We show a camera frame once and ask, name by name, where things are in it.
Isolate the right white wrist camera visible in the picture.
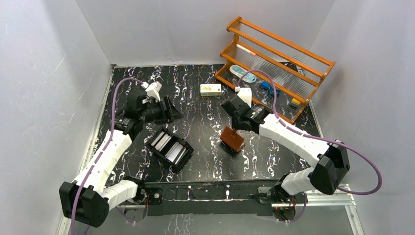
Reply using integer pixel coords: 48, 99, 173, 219
234, 86, 252, 107

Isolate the aluminium frame rail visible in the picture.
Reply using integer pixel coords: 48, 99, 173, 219
58, 183, 366, 235

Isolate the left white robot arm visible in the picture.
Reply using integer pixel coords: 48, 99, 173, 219
59, 92, 182, 228

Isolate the black card tray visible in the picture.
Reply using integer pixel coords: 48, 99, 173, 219
146, 127, 194, 172

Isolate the small yellow white box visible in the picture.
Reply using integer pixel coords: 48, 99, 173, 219
200, 84, 222, 96

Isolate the light blue packaged item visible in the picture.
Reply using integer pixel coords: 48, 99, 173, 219
229, 65, 257, 83

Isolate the blue round cap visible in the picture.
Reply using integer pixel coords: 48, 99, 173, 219
261, 81, 271, 90
268, 87, 280, 97

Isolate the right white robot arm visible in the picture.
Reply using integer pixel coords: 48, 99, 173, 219
221, 95, 350, 203

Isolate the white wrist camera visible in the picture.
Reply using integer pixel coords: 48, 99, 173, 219
234, 86, 252, 107
141, 81, 162, 102

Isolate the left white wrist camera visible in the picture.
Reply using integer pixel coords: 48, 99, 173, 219
141, 81, 162, 102

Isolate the white card in tray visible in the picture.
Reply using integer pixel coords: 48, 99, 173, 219
166, 142, 186, 164
153, 133, 171, 151

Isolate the brown leather card holder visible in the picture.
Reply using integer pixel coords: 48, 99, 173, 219
220, 126, 245, 152

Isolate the white pink marker pen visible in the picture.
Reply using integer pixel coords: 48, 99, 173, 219
236, 44, 256, 56

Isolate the orange wooden shelf rack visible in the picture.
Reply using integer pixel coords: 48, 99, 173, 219
215, 16, 336, 123

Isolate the yellow black small block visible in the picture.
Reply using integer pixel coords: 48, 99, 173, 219
289, 98, 301, 108

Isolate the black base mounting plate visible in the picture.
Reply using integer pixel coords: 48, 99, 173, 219
142, 179, 309, 217

